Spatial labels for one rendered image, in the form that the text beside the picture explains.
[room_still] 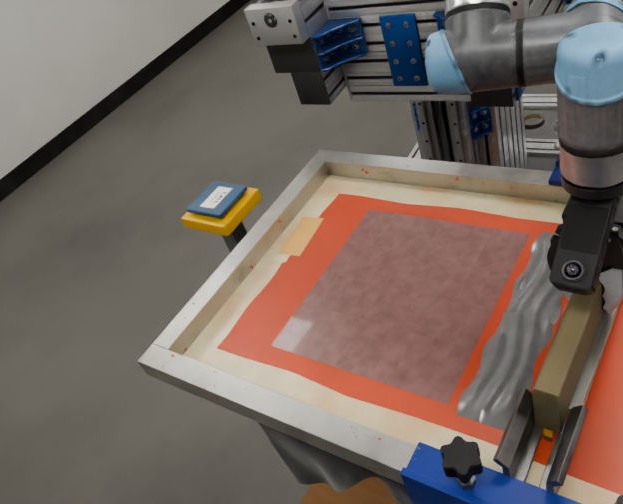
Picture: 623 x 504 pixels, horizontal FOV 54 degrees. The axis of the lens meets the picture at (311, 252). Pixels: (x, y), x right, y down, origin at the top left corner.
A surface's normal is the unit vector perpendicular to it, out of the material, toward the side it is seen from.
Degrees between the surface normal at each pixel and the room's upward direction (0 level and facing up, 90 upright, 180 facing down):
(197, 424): 0
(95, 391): 0
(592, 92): 88
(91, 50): 90
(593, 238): 32
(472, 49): 47
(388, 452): 0
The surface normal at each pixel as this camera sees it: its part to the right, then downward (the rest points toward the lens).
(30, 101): 0.81, 0.17
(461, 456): -0.29, -0.72
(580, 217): -0.54, -0.26
